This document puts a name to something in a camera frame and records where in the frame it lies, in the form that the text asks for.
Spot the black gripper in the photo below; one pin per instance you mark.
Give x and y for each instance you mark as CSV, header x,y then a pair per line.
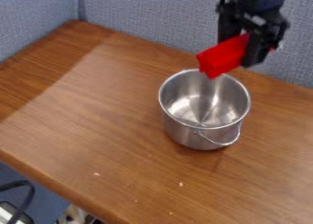
x,y
263,37

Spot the red rectangular block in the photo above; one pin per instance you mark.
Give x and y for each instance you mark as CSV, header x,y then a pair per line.
x,y
223,57

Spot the white object under table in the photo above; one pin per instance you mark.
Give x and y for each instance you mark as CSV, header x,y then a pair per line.
x,y
75,216

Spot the grey object bottom left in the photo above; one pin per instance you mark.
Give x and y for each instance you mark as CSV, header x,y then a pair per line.
x,y
8,211

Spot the metal pot with handle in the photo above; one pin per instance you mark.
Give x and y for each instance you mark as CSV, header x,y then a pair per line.
x,y
203,109

